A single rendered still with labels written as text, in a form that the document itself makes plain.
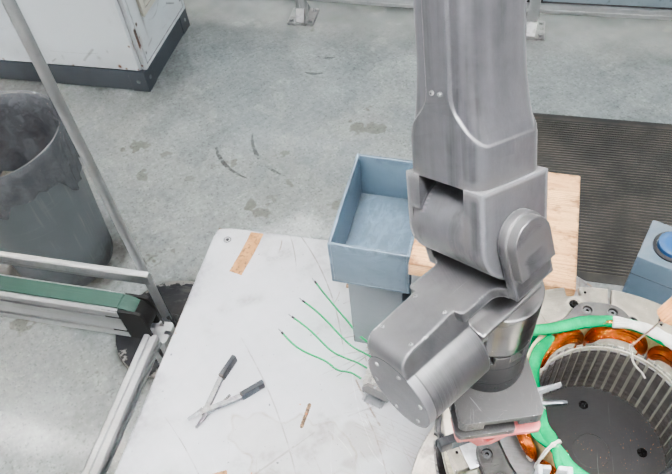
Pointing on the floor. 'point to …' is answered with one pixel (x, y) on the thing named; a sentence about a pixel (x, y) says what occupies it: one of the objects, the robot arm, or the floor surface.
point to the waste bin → (58, 231)
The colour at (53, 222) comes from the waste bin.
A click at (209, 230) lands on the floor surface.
